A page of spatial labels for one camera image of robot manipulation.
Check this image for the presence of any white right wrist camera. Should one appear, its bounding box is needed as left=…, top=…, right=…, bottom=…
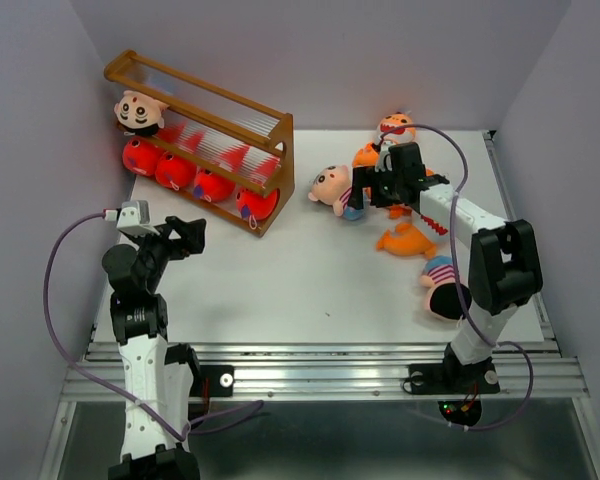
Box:
left=374, top=148, right=393, bottom=173

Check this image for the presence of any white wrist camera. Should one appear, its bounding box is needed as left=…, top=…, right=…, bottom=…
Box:
left=104, top=200, right=157, bottom=237
left=374, top=148, right=393, bottom=173

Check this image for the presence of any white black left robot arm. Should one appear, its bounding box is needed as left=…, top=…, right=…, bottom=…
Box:
left=101, top=216, right=206, bottom=479

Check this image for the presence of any orange shark plush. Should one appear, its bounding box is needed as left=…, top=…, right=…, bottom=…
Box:
left=376, top=214, right=449, bottom=259
left=389, top=169, right=435, bottom=219
left=352, top=112, right=416, bottom=168

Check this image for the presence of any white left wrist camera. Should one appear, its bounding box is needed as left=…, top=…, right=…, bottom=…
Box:
left=104, top=200, right=157, bottom=237

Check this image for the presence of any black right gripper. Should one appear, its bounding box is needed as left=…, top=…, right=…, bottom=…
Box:
left=345, top=164, right=403, bottom=209

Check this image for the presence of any boy doll table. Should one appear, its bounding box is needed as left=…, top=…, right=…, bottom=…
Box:
left=308, top=165, right=365, bottom=221

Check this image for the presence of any red shark plush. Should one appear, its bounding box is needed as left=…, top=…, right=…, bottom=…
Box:
left=122, top=134, right=172, bottom=176
left=154, top=130, right=205, bottom=191
left=193, top=145, right=249, bottom=203
left=235, top=154, right=281, bottom=230

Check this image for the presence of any boy doll black hair front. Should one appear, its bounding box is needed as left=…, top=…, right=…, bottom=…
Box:
left=420, top=255, right=472, bottom=322

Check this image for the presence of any aluminium mounting rail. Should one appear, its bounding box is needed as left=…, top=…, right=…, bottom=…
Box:
left=62, top=342, right=589, bottom=404

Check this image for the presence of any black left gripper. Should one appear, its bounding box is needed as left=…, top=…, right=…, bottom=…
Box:
left=128, top=216, right=205, bottom=292

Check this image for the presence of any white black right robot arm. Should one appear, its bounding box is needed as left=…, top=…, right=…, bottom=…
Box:
left=348, top=143, right=543, bottom=396

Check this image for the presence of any brown wooden toy shelf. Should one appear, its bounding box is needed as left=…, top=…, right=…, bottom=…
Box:
left=103, top=50, right=295, bottom=237

